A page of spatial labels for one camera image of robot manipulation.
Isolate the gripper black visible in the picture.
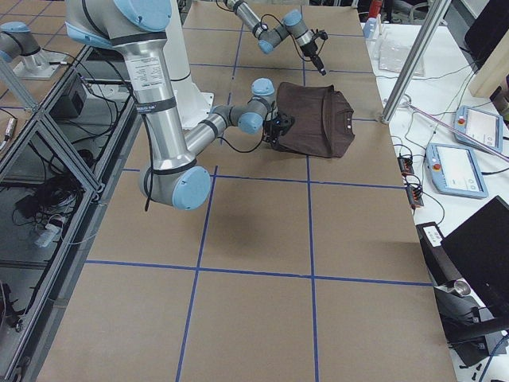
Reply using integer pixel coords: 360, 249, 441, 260
300, 41, 327, 76
264, 113, 294, 146

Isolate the brown t-shirt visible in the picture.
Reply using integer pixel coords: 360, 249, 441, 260
272, 82, 355, 158

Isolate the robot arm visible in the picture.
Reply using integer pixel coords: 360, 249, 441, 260
65, 1, 293, 210
216, 1, 328, 76

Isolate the clear plastic bag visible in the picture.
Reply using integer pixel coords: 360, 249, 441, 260
366, 34, 411, 78

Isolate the red cylinder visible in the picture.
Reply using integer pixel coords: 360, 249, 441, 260
368, 0, 383, 18

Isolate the reacher stick white claw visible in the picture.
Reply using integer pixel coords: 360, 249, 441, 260
400, 101, 508, 160

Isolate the black monitor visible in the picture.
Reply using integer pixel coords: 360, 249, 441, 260
464, 0, 508, 64

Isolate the near teach pendant tablet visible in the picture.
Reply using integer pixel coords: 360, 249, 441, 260
425, 143, 488, 199

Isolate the teach pendant tablet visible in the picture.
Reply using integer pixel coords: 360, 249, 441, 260
454, 105, 505, 153
425, 143, 488, 199

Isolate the far teach pendant tablet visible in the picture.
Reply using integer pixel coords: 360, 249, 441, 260
454, 105, 505, 153

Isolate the black laptop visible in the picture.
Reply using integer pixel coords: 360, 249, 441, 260
442, 196, 508, 317

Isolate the metal cup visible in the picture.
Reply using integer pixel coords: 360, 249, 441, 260
450, 279, 472, 298

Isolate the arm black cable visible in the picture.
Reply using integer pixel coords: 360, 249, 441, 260
258, 14, 331, 64
141, 131, 275, 212

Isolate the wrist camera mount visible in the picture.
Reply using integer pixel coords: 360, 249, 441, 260
312, 29, 328, 41

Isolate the aluminium frame post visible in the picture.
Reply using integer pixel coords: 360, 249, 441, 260
380, 0, 452, 124

